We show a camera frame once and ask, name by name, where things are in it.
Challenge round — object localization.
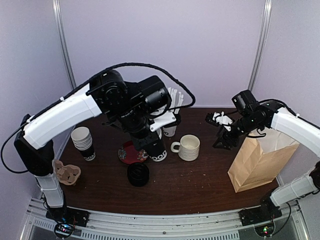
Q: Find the brown paper bag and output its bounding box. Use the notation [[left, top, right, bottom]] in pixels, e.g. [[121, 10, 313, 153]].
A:
[[227, 128, 300, 193]]

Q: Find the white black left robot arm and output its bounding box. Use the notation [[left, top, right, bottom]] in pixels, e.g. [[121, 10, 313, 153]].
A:
[[14, 70, 176, 222]]

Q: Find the stack of black lids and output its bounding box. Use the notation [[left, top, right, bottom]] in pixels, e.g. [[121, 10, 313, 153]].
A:
[[127, 162, 150, 187]]

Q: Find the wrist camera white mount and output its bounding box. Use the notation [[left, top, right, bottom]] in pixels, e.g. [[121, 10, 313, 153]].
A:
[[205, 111, 234, 132], [149, 110, 182, 132]]

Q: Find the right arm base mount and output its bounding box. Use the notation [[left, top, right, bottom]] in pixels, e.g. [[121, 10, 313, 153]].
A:
[[238, 197, 282, 238]]

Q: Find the bundle of white wrapped straws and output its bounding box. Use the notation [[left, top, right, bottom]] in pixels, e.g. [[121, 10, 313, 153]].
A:
[[167, 87, 184, 113]]

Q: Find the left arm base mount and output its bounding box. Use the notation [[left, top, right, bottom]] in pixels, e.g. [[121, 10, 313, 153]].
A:
[[43, 200, 90, 239]]

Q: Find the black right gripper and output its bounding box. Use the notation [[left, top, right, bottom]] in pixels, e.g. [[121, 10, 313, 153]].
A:
[[212, 112, 262, 151]]

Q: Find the right aluminium wall post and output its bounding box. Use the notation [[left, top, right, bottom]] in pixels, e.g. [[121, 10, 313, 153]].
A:
[[247, 0, 273, 91]]

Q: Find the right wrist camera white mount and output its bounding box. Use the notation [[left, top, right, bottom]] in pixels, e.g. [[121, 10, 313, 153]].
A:
[[205, 111, 234, 132]]

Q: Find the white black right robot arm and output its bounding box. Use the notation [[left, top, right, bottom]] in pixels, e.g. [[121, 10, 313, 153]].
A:
[[206, 90, 320, 192]]

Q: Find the aluminium wall post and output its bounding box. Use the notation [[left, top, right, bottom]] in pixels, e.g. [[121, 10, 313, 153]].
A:
[[52, 0, 77, 89], [247, 0, 273, 91]]

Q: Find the cream ceramic mug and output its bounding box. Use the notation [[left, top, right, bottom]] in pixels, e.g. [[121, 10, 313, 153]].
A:
[[170, 134, 201, 162]]

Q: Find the red floral plate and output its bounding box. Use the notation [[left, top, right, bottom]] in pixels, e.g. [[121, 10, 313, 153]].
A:
[[117, 140, 149, 165]]

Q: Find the cardboard cup carrier tray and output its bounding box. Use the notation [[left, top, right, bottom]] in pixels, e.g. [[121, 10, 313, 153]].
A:
[[54, 159, 81, 186]]

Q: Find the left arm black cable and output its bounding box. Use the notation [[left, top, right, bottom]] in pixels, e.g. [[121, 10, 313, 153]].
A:
[[0, 63, 196, 174]]

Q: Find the paper cup holding straws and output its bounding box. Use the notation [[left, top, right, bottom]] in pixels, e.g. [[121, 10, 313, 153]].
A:
[[163, 125, 177, 137]]

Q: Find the black white paper cup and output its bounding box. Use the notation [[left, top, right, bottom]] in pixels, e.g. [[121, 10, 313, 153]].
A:
[[145, 138, 168, 162]]

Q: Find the aluminium front rail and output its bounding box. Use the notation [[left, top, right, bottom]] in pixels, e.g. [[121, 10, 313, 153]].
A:
[[24, 197, 305, 240]]

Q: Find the stack of paper cups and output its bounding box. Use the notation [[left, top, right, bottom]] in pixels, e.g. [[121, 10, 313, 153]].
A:
[[71, 126, 96, 161]]

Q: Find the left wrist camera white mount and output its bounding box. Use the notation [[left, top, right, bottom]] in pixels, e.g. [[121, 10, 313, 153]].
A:
[[149, 110, 182, 132]]

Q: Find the left aluminium wall post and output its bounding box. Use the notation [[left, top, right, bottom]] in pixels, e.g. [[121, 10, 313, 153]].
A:
[[52, 0, 77, 89]]

